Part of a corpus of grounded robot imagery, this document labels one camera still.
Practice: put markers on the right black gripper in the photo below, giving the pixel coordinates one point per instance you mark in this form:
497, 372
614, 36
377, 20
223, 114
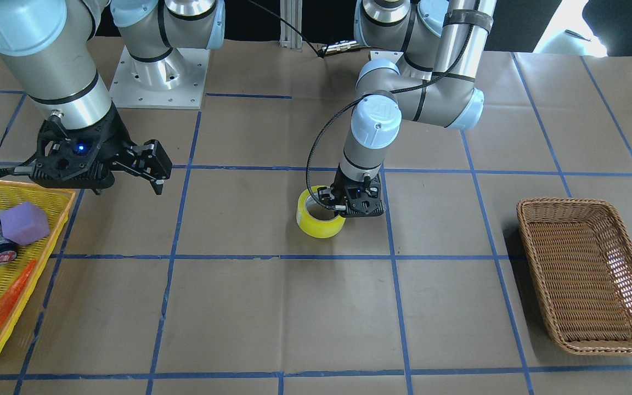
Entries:
112, 133

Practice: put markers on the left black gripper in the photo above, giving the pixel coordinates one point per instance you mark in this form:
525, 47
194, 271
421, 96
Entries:
325, 197

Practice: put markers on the yellow tape roll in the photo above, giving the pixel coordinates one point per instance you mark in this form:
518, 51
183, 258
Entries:
313, 226

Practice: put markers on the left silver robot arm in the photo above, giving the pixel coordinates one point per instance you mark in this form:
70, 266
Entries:
440, 44

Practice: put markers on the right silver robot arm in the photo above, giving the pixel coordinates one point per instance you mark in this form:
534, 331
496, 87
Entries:
43, 44

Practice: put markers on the purple foam cube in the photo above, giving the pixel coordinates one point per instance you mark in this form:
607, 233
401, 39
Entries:
24, 224

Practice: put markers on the orange toy carrot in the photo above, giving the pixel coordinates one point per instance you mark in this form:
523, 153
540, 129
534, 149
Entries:
11, 296

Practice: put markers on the brown wicker basket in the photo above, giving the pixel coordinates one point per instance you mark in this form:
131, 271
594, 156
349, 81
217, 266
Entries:
580, 258

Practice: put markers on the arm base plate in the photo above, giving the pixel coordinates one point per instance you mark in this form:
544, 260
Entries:
176, 82
381, 54

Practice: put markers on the aluminium frame post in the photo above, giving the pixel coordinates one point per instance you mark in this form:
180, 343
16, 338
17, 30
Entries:
289, 36

